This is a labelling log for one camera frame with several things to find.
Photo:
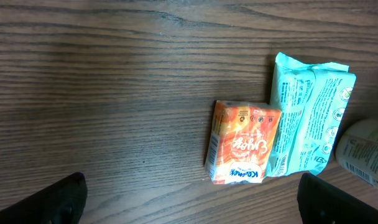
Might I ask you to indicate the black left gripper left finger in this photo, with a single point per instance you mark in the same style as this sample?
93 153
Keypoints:
61 202

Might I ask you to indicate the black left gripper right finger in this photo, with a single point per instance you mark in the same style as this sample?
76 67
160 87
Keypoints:
320 202

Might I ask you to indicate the green lid jar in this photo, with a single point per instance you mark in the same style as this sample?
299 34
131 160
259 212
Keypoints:
357 150

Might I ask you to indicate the teal wet wipes pack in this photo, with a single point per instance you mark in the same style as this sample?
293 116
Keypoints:
312 99

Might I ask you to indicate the orange tissue pack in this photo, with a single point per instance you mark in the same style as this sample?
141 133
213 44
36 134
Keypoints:
241 140

